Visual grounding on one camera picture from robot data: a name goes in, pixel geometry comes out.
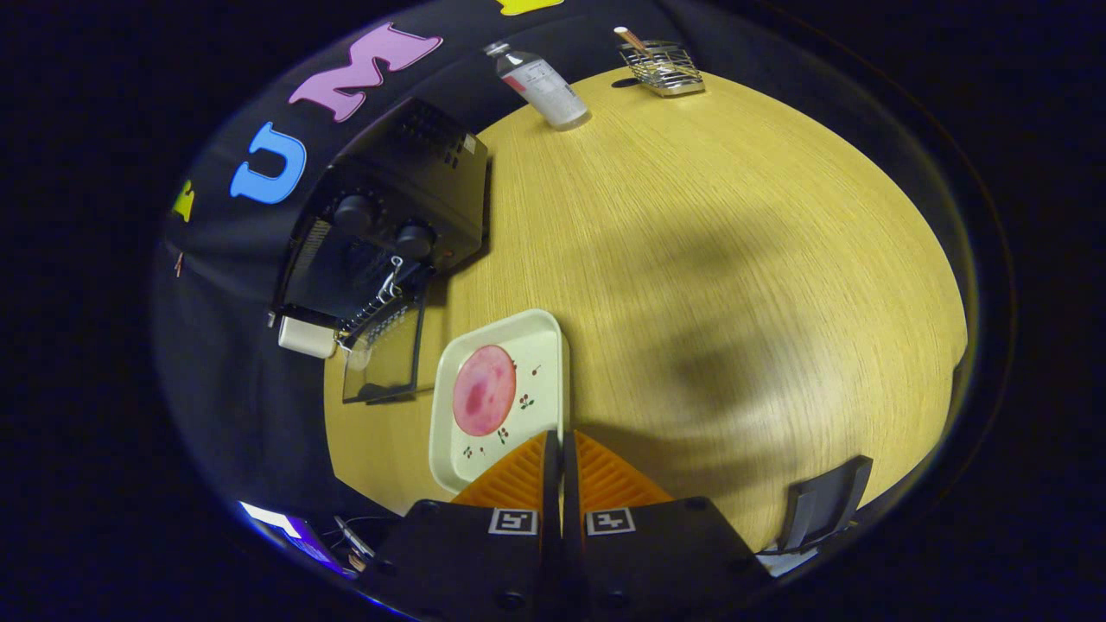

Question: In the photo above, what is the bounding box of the black toaster oven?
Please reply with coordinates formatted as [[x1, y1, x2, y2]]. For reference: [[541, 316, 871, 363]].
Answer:
[[272, 97, 492, 405]]

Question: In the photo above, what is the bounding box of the metal wire basket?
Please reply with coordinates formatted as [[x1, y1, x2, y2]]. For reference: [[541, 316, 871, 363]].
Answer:
[[619, 39, 706, 98]]

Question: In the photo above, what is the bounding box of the clear plastic bottle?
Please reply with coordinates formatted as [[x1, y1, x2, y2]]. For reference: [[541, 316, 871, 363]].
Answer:
[[484, 41, 592, 132]]

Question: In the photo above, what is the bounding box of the wooden stick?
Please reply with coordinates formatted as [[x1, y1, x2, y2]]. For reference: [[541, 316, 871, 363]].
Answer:
[[613, 26, 658, 61]]

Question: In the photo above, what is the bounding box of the cream square plate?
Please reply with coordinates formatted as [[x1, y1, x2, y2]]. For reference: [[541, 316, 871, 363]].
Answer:
[[429, 308, 571, 495]]

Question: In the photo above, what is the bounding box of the white bread toaster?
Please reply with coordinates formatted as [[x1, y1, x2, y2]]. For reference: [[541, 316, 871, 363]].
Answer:
[[277, 314, 337, 359]]

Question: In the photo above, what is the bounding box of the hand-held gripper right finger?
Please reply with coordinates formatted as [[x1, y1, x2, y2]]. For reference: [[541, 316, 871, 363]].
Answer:
[[562, 429, 774, 619]]

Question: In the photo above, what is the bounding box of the pink ham slice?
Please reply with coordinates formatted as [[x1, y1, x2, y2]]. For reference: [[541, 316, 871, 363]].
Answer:
[[452, 345, 518, 437]]

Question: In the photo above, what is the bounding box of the dark grey stand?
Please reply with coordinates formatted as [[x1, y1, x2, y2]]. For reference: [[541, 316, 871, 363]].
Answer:
[[776, 455, 874, 555]]

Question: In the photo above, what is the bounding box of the black backdrop cloth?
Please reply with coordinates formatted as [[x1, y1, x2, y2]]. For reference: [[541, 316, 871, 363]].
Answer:
[[151, 0, 779, 554]]

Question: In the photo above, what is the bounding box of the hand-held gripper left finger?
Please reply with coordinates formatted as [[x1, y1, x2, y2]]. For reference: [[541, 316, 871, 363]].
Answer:
[[359, 429, 563, 619]]

